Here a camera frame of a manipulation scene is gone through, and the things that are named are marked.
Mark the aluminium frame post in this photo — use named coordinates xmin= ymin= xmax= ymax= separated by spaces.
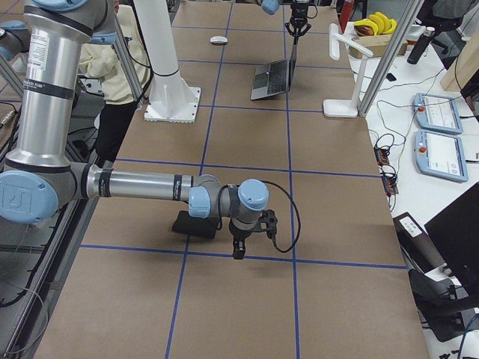
xmin=358 ymin=0 xmax=424 ymax=117

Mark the silver laptop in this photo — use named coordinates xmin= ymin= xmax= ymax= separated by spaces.
xmin=251 ymin=43 xmax=297 ymax=100

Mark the person in cream sweater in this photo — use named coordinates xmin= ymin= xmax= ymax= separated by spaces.
xmin=79 ymin=1 xmax=150 ymax=167

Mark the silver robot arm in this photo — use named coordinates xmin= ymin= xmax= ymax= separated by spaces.
xmin=257 ymin=0 xmax=314 ymax=40
xmin=1 ymin=1 xmax=277 ymax=260

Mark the black office chair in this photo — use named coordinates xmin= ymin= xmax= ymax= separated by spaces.
xmin=393 ymin=212 xmax=478 ymax=342

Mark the black water bottle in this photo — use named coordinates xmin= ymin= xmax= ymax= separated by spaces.
xmin=407 ymin=27 xmax=435 ymax=64

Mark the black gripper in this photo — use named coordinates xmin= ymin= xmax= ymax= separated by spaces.
xmin=284 ymin=1 xmax=311 ymax=37
xmin=228 ymin=223 xmax=252 ymax=260

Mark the black camera cable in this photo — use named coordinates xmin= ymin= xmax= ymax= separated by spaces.
xmin=216 ymin=181 xmax=302 ymax=253

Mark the blue teach pendant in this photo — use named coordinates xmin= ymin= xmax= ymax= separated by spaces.
xmin=412 ymin=93 xmax=463 ymax=135
xmin=414 ymin=129 xmax=469 ymax=182

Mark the white camera pole base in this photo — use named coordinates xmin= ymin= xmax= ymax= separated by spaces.
xmin=134 ymin=0 xmax=201 ymax=123

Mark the blue teach pendant near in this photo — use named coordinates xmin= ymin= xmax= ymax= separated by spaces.
xmin=414 ymin=129 xmax=469 ymax=182

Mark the black monitor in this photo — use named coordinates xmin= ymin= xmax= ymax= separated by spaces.
xmin=425 ymin=184 xmax=478 ymax=295

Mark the black mouse pad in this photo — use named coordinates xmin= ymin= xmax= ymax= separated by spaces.
xmin=171 ymin=210 xmax=219 ymax=239

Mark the blue teach pendant far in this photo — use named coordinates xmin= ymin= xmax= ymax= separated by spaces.
xmin=412 ymin=93 xmax=463 ymax=135

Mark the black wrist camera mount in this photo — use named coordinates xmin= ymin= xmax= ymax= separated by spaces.
xmin=258 ymin=209 xmax=278 ymax=241

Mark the yellow banana bunch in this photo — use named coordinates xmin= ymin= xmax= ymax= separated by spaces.
xmin=353 ymin=12 xmax=397 ymax=37

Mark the white computer mouse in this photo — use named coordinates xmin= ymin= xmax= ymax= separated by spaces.
xmin=210 ymin=36 xmax=228 ymax=46

